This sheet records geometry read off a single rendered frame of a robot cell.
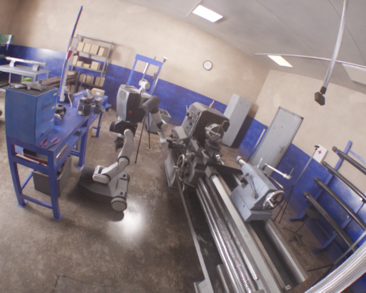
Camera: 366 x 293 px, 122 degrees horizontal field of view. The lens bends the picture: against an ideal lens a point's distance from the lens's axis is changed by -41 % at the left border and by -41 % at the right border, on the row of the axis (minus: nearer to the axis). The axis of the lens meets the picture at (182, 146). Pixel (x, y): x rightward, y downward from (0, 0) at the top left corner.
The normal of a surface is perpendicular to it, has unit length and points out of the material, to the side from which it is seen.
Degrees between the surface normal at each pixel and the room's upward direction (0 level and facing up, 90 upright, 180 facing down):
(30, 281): 0
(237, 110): 90
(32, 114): 90
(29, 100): 90
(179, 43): 90
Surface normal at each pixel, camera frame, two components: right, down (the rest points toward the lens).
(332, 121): -0.91, -0.26
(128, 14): 0.19, 0.45
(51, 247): 0.37, -0.85
